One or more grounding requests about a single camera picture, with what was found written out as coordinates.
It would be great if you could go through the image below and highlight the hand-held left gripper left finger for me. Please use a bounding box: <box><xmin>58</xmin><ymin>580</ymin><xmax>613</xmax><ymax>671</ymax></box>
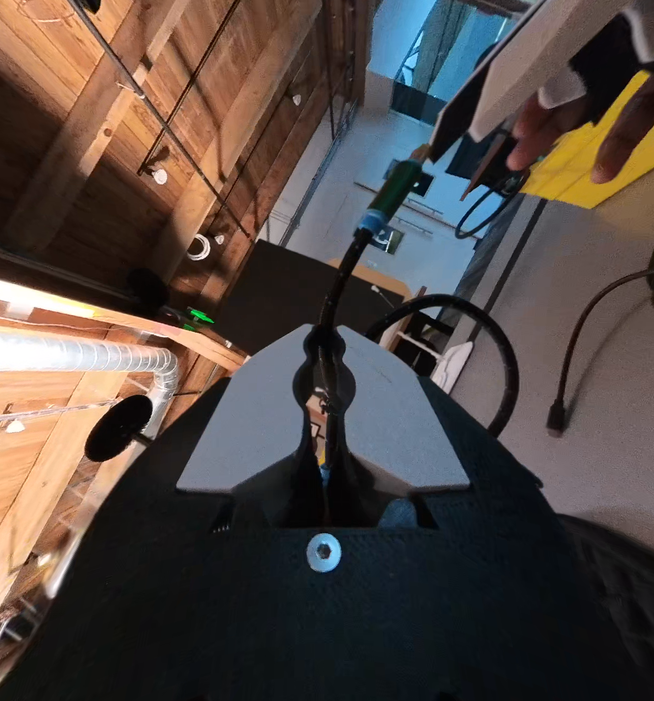
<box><xmin>176</xmin><ymin>324</ymin><xmax>328</xmax><ymax>528</ymax></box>

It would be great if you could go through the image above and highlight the black round speaker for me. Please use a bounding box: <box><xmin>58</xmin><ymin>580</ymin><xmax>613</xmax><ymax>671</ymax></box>
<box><xmin>126</xmin><ymin>267</ymin><xmax>171</xmax><ymax>317</ymax></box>

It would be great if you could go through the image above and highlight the braided hdmi cable green plug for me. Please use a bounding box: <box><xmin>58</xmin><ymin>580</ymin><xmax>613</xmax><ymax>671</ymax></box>
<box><xmin>320</xmin><ymin>144</ymin><xmax>520</xmax><ymax>477</ymax></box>

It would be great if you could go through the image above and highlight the thin black switch cable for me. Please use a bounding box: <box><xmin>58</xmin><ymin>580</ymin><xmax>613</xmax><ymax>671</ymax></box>
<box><xmin>454</xmin><ymin>169</ymin><xmax>654</xmax><ymax>439</ymax></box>

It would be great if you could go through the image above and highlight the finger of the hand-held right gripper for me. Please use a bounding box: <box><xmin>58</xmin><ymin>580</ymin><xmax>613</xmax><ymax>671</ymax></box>
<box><xmin>468</xmin><ymin>0</ymin><xmax>624</xmax><ymax>142</ymax></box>
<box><xmin>460</xmin><ymin>129</ymin><xmax>530</xmax><ymax>202</ymax></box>

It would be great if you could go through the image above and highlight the yellow plastic bin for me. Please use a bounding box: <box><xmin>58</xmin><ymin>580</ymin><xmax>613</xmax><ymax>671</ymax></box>
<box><xmin>520</xmin><ymin>70</ymin><xmax>654</xmax><ymax>210</ymax></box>

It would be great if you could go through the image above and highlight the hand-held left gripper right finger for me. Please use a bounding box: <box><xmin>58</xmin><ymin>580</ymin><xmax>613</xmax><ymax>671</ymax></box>
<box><xmin>328</xmin><ymin>324</ymin><xmax>471</xmax><ymax>528</ymax></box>

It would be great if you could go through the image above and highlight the person's right hand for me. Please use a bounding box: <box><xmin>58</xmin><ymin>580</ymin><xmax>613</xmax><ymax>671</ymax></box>
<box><xmin>506</xmin><ymin>70</ymin><xmax>654</xmax><ymax>185</ymax></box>

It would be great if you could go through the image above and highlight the black hdmi switch box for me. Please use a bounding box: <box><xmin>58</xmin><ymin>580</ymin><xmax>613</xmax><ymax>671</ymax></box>
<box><xmin>430</xmin><ymin>52</ymin><xmax>494</xmax><ymax>163</ymax></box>

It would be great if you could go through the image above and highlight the silver ventilation duct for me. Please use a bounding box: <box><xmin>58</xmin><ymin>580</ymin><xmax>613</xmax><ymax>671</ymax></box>
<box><xmin>0</xmin><ymin>327</ymin><xmax>181</xmax><ymax>429</ymax></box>

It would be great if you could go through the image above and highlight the black board on white stand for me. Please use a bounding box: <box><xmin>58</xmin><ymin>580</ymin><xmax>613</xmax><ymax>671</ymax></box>
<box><xmin>216</xmin><ymin>239</ymin><xmax>477</xmax><ymax>393</ymax></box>

